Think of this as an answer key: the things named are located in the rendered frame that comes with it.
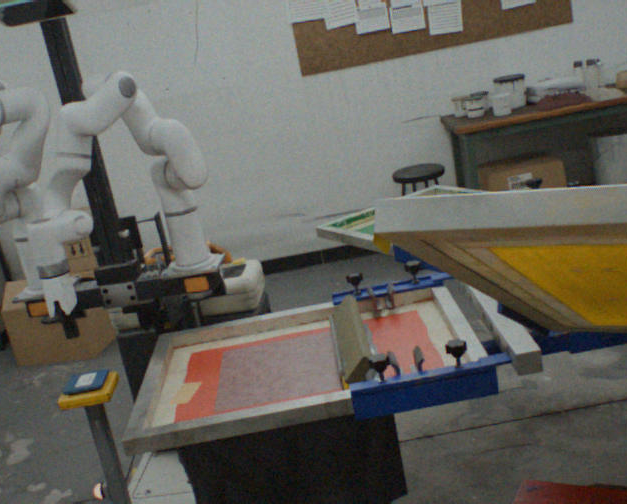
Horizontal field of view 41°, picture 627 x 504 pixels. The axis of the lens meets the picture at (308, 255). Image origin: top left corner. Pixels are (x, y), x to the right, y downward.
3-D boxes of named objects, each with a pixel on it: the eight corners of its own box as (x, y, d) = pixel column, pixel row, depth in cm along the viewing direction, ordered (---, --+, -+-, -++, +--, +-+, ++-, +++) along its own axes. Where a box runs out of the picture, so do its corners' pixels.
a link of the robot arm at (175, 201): (182, 205, 237) (169, 150, 232) (211, 207, 227) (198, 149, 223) (155, 215, 230) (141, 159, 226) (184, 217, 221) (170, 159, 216)
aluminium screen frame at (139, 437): (125, 456, 173) (121, 440, 172) (162, 347, 229) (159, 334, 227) (499, 386, 171) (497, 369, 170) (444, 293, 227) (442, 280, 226)
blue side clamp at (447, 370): (355, 421, 171) (350, 391, 169) (353, 410, 176) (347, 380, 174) (499, 394, 171) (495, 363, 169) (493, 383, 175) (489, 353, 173)
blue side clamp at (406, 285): (336, 323, 224) (332, 299, 222) (335, 316, 229) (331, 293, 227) (446, 302, 224) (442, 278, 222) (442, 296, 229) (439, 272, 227)
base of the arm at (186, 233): (179, 257, 243) (167, 206, 239) (221, 250, 242) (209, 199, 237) (167, 274, 229) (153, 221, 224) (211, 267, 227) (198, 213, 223)
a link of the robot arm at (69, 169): (98, 156, 205) (94, 241, 206) (71, 156, 214) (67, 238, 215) (66, 152, 199) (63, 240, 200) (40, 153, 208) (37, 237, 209)
